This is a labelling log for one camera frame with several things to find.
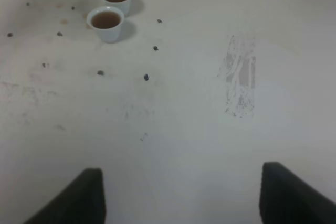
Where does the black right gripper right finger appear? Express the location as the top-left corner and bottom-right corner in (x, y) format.
(259, 162), (335, 224)

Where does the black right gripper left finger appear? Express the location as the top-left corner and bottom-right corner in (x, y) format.
(25, 168), (106, 223)

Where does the near light blue teacup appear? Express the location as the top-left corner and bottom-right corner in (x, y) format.
(86, 6), (124, 43)

